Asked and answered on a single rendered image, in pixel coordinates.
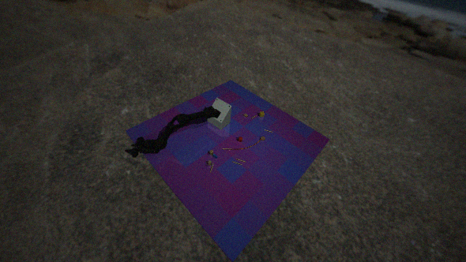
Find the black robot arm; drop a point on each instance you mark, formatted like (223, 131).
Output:
(154, 146)

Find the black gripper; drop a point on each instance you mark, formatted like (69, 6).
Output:
(136, 149)

